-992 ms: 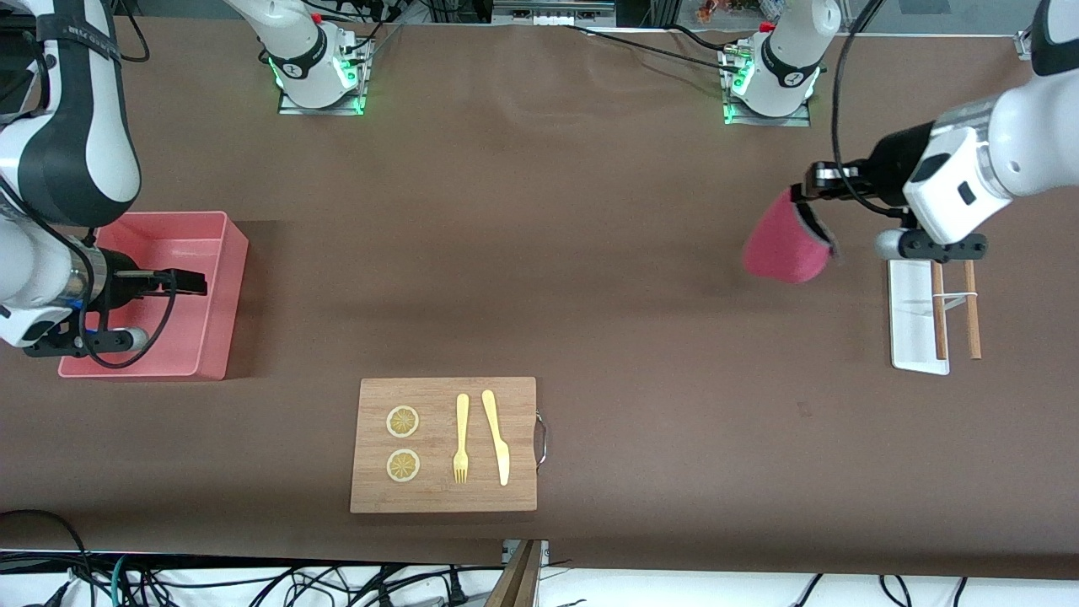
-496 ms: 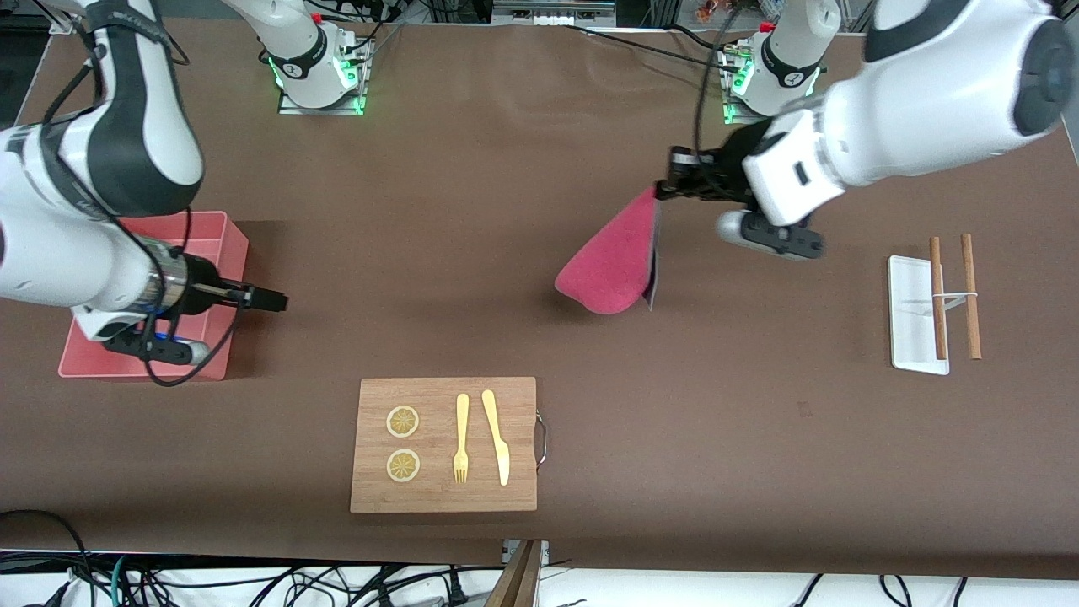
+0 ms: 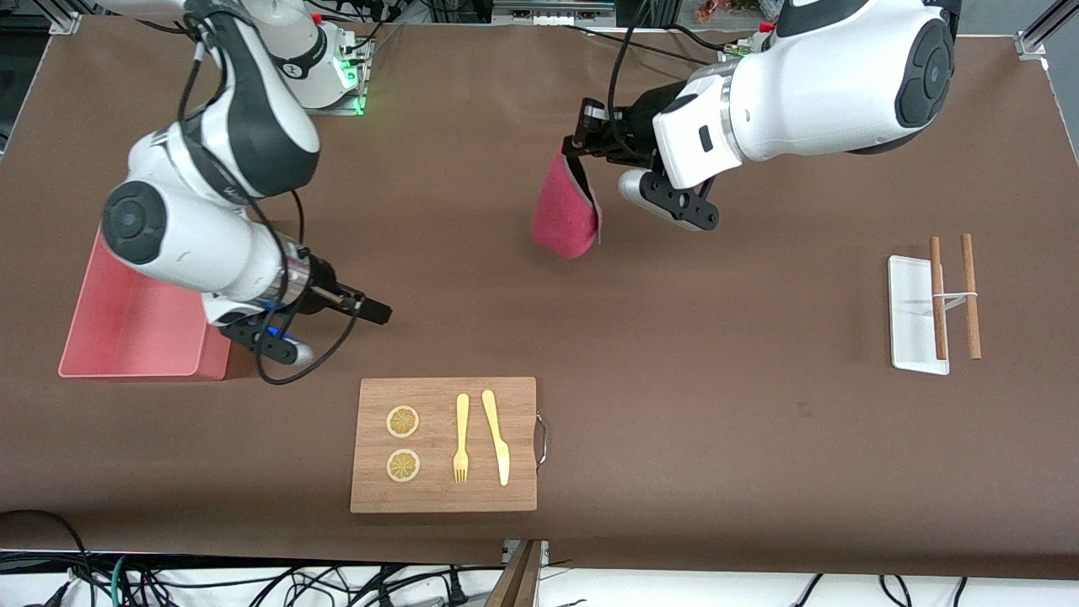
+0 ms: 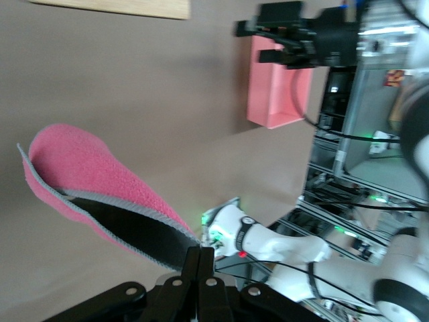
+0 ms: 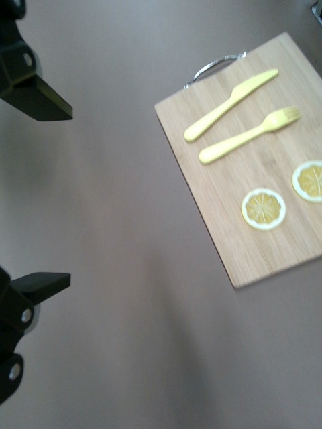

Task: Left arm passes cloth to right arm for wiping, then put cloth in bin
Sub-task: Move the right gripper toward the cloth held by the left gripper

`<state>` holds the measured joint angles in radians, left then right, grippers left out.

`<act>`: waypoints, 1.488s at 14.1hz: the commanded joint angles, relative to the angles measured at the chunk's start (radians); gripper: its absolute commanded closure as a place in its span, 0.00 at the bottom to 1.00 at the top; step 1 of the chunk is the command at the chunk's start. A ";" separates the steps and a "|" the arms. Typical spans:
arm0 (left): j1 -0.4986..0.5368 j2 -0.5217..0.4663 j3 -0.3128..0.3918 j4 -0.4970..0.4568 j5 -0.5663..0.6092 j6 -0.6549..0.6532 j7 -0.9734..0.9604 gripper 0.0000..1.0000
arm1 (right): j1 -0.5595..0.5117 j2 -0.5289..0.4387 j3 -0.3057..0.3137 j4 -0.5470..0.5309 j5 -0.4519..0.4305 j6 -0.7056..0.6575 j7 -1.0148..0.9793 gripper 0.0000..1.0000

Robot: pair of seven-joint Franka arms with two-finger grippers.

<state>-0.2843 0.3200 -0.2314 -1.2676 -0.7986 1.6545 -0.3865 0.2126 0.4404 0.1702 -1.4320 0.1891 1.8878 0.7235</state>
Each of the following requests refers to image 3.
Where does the pink plastic bin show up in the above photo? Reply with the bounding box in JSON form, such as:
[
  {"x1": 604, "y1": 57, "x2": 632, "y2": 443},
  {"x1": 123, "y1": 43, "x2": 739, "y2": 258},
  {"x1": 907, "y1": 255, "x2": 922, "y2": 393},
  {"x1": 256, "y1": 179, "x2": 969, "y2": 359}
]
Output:
[{"x1": 57, "y1": 228, "x2": 233, "y2": 380}]

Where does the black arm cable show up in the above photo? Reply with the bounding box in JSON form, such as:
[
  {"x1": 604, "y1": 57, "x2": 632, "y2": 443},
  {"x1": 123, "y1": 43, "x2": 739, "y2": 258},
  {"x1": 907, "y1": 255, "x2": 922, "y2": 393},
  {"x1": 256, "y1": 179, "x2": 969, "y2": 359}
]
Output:
[
  {"x1": 173, "y1": 13, "x2": 363, "y2": 386},
  {"x1": 609, "y1": 0, "x2": 654, "y2": 161}
]

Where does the aluminium frame corner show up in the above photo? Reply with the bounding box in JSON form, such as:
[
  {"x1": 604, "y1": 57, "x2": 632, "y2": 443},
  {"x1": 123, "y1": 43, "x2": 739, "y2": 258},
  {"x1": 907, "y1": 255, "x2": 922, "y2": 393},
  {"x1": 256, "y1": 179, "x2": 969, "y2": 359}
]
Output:
[
  {"x1": 1016, "y1": 0, "x2": 1079, "y2": 60},
  {"x1": 46, "y1": 0, "x2": 83, "y2": 36}
]

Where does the yellow plastic knife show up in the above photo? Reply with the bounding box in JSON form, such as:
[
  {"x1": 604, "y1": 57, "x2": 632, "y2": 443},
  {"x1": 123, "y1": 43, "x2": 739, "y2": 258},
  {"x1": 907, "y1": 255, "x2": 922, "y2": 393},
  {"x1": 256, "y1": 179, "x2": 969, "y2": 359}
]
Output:
[{"x1": 481, "y1": 389, "x2": 511, "y2": 487}]

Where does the pink cloth with grey trim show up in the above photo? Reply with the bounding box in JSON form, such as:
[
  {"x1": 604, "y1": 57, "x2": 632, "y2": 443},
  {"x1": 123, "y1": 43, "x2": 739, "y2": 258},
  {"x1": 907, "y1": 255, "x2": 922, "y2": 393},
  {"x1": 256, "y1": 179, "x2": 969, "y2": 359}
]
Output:
[{"x1": 531, "y1": 150, "x2": 603, "y2": 260}]

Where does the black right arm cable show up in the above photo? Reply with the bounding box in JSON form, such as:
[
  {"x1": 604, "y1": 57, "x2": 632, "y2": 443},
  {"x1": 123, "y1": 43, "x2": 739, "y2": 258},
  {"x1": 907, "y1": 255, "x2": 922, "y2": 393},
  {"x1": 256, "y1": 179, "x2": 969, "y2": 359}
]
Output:
[{"x1": 173, "y1": 13, "x2": 363, "y2": 386}]

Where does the wooden rack rod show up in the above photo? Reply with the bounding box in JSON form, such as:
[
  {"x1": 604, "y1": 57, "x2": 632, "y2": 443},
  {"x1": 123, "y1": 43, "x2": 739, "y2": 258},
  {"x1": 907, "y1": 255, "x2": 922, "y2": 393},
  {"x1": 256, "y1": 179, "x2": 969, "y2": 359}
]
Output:
[
  {"x1": 929, "y1": 236, "x2": 950, "y2": 363},
  {"x1": 961, "y1": 234, "x2": 983, "y2": 362}
]

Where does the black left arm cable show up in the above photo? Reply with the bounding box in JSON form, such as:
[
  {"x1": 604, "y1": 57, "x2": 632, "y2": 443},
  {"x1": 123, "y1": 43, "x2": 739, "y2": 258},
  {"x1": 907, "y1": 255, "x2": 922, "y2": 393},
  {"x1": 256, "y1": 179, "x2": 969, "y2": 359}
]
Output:
[{"x1": 609, "y1": 0, "x2": 654, "y2": 161}]

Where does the thick black floor cable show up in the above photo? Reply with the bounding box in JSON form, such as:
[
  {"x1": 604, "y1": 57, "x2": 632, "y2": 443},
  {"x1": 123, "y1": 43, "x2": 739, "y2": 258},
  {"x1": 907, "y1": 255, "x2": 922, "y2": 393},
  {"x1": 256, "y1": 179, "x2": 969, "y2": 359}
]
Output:
[{"x1": 0, "y1": 509, "x2": 94, "y2": 607}]

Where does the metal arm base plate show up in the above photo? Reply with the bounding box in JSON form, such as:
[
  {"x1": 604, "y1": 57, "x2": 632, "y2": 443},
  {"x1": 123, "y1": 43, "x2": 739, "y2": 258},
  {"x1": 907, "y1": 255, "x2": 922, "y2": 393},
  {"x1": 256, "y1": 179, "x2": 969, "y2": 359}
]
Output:
[{"x1": 299, "y1": 34, "x2": 373, "y2": 116}]

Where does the white rack base tray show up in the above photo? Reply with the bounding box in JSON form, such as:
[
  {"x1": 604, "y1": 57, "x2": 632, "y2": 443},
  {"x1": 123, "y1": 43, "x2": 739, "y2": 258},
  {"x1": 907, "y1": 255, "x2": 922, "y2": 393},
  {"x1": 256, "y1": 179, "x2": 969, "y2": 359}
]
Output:
[{"x1": 887, "y1": 255, "x2": 951, "y2": 376}]

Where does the yellow plastic fork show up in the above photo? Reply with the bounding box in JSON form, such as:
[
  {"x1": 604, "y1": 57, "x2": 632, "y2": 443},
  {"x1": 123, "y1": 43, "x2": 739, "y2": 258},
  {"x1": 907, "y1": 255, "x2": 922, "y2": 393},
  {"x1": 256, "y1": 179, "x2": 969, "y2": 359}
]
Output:
[{"x1": 453, "y1": 394, "x2": 470, "y2": 485}]

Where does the wooden stand leg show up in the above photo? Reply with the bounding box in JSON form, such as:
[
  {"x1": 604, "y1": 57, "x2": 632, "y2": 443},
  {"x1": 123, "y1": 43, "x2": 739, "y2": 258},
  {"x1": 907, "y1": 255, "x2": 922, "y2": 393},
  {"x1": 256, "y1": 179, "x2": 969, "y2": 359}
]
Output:
[{"x1": 485, "y1": 540, "x2": 545, "y2": 607}]

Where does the wooden cutting board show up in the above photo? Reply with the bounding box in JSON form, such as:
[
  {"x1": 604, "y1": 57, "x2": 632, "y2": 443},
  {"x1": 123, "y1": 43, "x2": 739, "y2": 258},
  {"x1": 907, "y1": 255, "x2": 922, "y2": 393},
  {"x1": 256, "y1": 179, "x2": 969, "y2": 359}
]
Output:
[{"x1": 350, "y1": 377, "x2": 549, "y2": 513}]

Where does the black cable on table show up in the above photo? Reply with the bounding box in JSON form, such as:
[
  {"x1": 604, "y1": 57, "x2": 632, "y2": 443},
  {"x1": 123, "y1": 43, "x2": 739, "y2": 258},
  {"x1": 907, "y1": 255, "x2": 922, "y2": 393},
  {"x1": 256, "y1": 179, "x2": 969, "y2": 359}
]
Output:
[{"x1": 565, "y1": 24, "x2": 743, "y2": 73}]

